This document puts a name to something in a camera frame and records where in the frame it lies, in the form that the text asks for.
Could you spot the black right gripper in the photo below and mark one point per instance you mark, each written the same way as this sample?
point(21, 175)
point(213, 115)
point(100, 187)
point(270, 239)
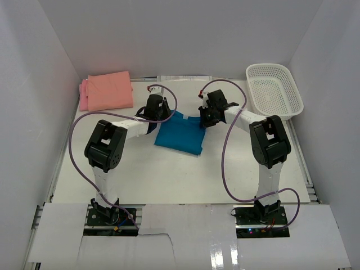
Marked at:
point(205, 123)

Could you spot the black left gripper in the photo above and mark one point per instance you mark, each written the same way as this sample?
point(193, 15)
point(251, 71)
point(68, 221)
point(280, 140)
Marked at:
point(167, 111)

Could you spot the blue t shirt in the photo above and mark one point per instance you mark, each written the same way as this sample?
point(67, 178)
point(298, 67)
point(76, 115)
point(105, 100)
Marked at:
point(182, 133)

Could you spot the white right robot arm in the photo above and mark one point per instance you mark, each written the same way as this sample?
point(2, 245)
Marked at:
point(269, 144)

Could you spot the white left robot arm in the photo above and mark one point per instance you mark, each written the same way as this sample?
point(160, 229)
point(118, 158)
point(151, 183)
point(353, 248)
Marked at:
point(105, 148)

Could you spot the white paper sheet at back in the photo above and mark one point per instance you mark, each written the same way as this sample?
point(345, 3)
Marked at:
point(183, 78)

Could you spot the folded salmon t shirt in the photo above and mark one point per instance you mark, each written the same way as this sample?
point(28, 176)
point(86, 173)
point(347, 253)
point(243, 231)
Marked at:
point(109, 91)

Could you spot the white perforated plastic basket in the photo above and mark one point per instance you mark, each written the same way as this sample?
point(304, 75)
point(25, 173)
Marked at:
point(273, 91)

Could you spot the folded pink t shirt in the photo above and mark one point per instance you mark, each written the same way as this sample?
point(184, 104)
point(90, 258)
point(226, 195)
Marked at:
point(83, 96)

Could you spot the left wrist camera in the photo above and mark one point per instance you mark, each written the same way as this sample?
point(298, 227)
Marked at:
point(155, 90)

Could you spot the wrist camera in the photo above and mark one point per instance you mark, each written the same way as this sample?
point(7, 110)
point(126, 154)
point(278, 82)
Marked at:
point(155, 90)
point(203, 95)

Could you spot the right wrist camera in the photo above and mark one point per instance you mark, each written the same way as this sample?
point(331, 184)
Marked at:
point(203, 95)

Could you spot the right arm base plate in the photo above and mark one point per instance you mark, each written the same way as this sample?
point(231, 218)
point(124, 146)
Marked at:
point(251, 226)

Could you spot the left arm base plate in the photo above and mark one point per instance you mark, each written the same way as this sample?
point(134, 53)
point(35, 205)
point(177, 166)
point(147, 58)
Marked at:
point(119, 225)

